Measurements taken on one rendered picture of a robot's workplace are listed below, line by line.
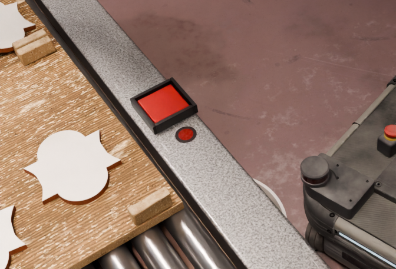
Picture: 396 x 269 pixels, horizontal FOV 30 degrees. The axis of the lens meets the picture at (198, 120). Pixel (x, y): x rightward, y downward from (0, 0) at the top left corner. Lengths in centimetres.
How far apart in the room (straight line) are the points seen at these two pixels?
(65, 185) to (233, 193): 23
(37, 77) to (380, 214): 93
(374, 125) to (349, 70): 52
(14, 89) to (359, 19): 168
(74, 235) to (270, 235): 25
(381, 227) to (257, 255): 87
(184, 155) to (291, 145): 122
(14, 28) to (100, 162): 35
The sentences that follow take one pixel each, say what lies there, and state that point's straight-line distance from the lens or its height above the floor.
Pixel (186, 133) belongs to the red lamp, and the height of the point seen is 92.
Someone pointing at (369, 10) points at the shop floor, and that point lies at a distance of 270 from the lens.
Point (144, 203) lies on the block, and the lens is 96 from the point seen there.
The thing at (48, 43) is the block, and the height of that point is 96.
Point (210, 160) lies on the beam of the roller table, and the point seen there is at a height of 92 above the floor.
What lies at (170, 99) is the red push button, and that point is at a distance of 112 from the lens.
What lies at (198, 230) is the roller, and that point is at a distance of 97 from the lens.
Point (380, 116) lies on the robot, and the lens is 201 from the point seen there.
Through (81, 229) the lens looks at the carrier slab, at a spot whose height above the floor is 94.
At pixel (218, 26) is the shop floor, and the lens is 268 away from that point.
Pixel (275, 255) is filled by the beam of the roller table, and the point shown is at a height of 92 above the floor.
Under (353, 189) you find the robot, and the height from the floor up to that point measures 28.
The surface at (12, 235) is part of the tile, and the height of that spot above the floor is 95.
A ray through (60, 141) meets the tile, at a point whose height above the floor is 95.
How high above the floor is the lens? 171
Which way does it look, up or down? 47 degrees down
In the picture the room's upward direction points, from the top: 11 degrees counter-clockwise
